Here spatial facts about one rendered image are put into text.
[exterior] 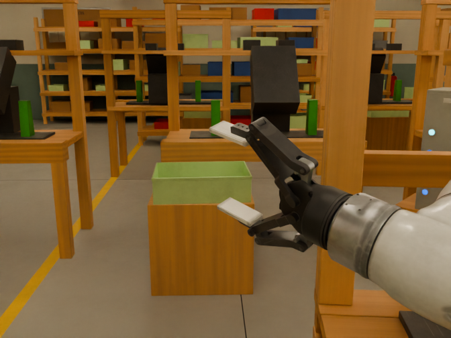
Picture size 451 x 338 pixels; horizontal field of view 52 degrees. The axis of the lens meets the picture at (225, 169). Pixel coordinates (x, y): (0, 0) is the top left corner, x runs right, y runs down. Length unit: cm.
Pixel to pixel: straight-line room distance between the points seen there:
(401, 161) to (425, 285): 82
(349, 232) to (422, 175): 80
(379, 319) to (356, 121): 50
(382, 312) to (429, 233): 82
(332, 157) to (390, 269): 68
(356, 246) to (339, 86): 66
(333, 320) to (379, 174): 39
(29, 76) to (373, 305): 1063
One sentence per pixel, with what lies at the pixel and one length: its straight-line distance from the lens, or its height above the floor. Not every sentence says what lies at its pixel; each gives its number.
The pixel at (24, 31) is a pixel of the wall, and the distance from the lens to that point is 1148.
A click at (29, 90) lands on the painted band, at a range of 1151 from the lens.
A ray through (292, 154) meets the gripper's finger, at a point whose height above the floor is 141.
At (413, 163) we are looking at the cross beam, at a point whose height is 125.
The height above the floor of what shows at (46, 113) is 23.
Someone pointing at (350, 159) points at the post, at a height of 128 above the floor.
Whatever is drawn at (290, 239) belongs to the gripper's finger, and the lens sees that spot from 65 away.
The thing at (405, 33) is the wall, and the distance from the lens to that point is 1159.
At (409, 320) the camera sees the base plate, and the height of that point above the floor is 90.
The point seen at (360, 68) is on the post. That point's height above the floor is 150.
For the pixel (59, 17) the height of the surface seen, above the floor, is 223.
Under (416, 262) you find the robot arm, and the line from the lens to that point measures 50.
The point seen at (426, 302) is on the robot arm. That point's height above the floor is 130.
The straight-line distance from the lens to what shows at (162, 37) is 773.
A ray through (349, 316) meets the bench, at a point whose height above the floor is 88.
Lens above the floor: 154
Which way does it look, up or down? 14 degrees down
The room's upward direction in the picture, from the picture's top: straight up
